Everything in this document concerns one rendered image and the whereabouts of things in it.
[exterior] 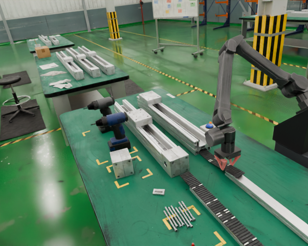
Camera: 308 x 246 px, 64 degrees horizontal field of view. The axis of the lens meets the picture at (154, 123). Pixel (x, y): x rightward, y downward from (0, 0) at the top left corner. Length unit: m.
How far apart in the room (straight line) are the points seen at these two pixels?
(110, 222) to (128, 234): 0.09
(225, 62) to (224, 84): 0.12
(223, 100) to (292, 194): 0.47
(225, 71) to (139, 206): 0.71
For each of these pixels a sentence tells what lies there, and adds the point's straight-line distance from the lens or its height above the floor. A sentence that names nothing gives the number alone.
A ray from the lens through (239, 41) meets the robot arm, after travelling 1.35.
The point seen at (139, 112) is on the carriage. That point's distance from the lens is 1.55.
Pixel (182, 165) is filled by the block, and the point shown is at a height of 0.83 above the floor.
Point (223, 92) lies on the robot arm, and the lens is 1.15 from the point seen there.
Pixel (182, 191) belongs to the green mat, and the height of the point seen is 0.78.
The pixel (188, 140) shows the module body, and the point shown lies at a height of 0.84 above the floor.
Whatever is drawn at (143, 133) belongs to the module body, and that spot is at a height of 0.86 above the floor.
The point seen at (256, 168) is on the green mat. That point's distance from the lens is 1.27.
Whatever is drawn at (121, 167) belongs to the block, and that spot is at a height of 0.84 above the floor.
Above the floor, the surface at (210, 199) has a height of 0.81.
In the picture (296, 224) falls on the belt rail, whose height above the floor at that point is 0.81.
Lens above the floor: 1.54
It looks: 27 degrees down
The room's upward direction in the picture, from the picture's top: 6 degrees counter-clockwise
